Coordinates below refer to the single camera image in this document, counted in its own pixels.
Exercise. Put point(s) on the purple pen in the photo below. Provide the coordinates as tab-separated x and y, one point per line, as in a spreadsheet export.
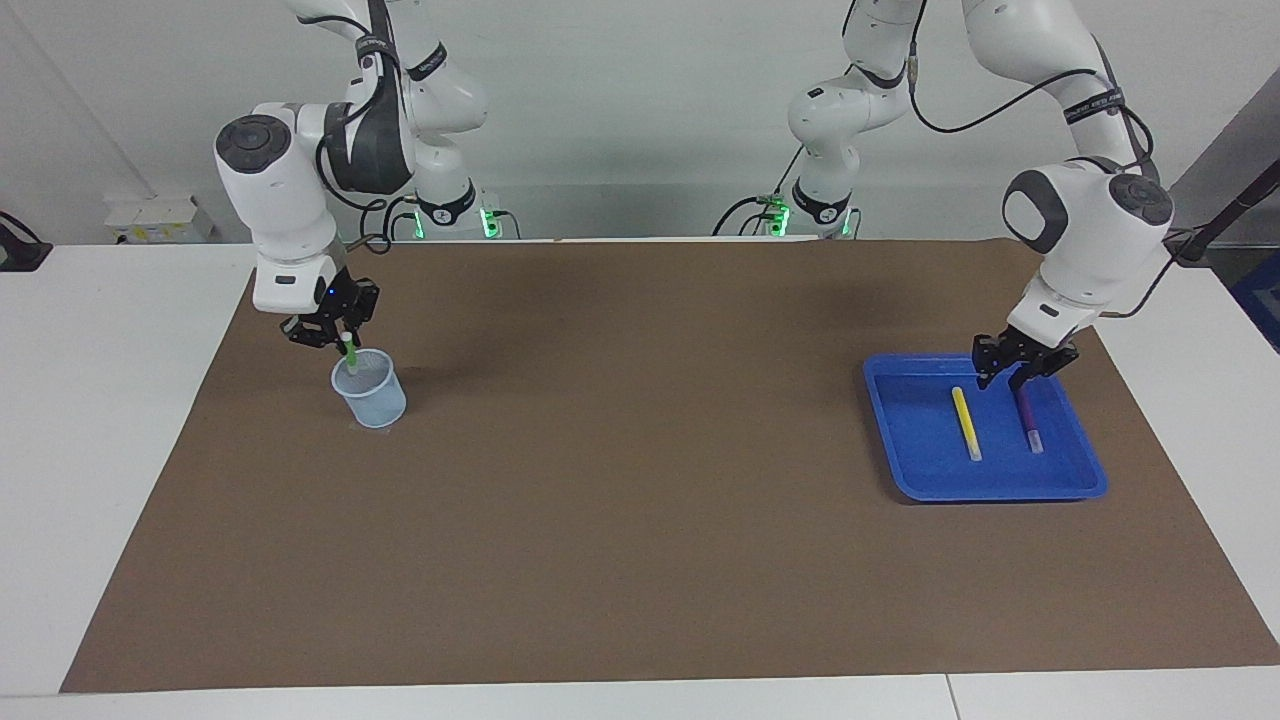
1030	425

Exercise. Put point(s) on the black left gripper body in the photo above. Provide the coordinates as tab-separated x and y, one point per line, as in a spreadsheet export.
1045	345

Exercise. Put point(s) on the white power strip box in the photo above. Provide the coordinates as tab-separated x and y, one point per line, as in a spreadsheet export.
160	220

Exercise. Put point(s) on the blue box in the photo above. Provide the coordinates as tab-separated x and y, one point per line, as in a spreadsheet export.
1262	300

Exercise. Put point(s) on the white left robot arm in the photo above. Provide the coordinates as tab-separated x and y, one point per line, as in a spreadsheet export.
1090	220

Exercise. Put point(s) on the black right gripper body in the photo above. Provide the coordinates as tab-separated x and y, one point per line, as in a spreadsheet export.
352	298

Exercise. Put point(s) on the black stand pole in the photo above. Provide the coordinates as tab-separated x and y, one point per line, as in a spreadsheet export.
1230	210

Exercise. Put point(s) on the yellow pen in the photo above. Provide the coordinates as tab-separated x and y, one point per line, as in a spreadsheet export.
966	425

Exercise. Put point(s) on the black desk mount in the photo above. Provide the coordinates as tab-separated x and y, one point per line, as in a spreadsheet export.
20	250

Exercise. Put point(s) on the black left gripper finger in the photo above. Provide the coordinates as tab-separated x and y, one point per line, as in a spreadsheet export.
1025	375
990	362

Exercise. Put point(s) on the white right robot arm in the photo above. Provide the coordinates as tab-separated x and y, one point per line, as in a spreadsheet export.
280	190

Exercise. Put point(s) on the translucent plastic cup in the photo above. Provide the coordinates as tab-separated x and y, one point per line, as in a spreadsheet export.
372	400

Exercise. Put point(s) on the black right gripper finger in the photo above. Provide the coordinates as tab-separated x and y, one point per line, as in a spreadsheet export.
305	330
348	335

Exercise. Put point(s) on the brown table mat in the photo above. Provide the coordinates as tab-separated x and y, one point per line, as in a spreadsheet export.
640	500

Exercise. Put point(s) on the green pen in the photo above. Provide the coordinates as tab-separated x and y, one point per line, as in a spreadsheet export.
351	358

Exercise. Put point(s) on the blue plastic tray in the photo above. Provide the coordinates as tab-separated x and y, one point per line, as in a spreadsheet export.
940	470

